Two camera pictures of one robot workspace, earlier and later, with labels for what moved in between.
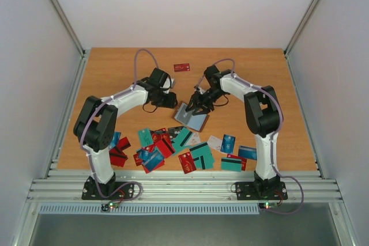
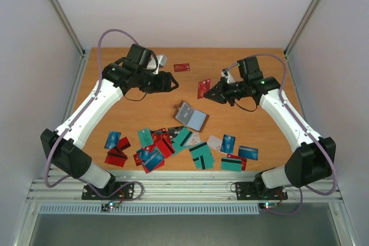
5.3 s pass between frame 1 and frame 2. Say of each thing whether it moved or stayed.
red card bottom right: stayed
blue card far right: stayed
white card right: stayed
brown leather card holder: stayed
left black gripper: moved
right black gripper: moved
